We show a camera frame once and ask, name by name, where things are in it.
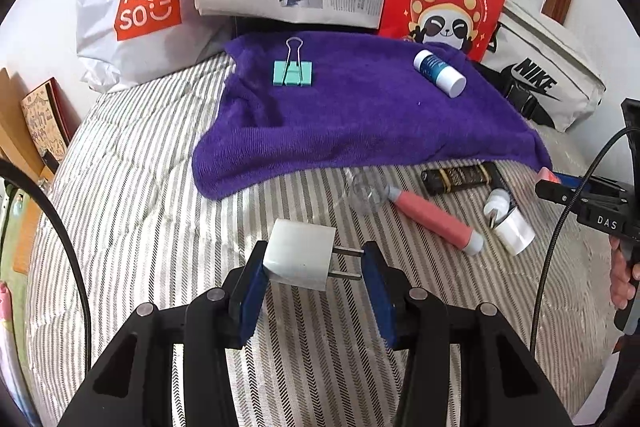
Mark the blue and white bottle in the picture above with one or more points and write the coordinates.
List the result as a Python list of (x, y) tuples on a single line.
[(435, 69)]

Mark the small white roller bottle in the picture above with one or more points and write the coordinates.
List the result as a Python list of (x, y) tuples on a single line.
[(498, 202)]

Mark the pink and white tube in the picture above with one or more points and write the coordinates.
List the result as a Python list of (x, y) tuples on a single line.
[(435, 219)]

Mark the person's right forearm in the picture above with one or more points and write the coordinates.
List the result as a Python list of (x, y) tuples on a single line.
[(625, 387)]

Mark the white charger plug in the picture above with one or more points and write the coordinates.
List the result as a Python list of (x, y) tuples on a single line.
[(297, 254)]

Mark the small white jar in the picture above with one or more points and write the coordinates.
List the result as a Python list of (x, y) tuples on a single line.
[(515, 234)]

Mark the white waist bag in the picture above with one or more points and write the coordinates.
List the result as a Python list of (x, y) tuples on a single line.
[(550, 47)]

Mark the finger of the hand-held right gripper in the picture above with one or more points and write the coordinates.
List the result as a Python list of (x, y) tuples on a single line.
[(570, 180), (555, 192)]

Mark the books at bedside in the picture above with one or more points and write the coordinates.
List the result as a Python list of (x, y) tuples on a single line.
[(12, 117)]

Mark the person's right hand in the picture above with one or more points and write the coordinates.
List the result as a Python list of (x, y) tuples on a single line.
[(622, 282)]

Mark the teal binder clip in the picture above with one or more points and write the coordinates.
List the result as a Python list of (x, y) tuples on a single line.
[(292, 74)]

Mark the black and gold tube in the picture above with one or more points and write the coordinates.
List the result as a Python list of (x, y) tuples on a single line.
[(455, 178)]

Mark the small pink balm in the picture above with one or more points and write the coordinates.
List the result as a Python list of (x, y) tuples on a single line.
[(547, 175)]

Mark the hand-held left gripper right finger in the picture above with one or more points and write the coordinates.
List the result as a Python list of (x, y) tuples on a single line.
[(382, 307)]

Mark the patterned brown book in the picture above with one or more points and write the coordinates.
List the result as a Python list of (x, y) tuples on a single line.
[(42, 117)]

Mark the purple towel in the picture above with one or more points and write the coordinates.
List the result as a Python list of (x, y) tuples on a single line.
[(350, 127)]

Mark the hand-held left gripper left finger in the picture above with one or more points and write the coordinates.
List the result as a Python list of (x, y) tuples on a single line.
[(250, 302)]

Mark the clear plastic cap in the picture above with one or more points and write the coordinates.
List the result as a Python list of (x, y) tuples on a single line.
[(367, 192)]

